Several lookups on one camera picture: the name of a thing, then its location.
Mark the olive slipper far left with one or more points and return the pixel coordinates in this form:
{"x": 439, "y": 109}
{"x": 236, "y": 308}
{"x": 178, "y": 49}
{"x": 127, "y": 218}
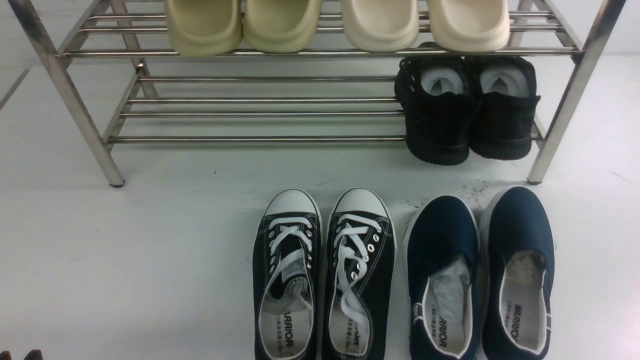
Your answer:
{"x": 203, "y": 28}

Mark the black canvas laced sneaker right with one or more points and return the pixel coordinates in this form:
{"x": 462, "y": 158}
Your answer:
{"x": 361, "y": 256}

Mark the black canvas laced sneaker left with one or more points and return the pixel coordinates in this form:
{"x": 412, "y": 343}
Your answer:
{"x": 286, "y": 270}

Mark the black knit sneaker left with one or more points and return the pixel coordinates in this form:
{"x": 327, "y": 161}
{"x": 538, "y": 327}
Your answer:
{"x": 438, "y": 102}

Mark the cream slipper far right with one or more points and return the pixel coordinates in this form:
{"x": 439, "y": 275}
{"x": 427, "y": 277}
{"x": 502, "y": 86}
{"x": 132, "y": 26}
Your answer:
{"x": 469, "y": 26}

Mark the cream slipper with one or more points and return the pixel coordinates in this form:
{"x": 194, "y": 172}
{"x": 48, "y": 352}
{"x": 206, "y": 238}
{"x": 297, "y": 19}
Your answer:
{"x": 469, "y": 26}
{"x": 380, "y": 26}

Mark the navy slip-on shoe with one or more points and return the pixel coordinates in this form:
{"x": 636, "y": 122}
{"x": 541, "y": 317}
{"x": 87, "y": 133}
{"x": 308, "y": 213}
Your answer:
{"x": 517, "y": 249}
{"x": 441, "y": 246}

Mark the black canvas laced sneaker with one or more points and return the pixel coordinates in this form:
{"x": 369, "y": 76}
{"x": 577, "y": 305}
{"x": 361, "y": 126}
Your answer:
{"x": 286, "y": 270}
{"x": 361, "y": 256}

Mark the black knit sneaker right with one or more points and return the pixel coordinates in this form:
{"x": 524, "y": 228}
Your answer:
{"x": 506, "y": 88}

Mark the olive slipper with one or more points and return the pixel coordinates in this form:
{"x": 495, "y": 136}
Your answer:
{"x": 203, "y": 28}
{"x": 280, "y": 26}

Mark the stainless steel shoe rack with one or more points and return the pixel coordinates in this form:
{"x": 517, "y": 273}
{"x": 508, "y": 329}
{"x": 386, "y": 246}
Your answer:
{"x": 106, "y": 30}

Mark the black knit sneaker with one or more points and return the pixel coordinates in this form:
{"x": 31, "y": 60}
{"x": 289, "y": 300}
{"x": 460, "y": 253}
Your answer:
{"x": 438, "y": 102}
{"x": 506, "y": 88}

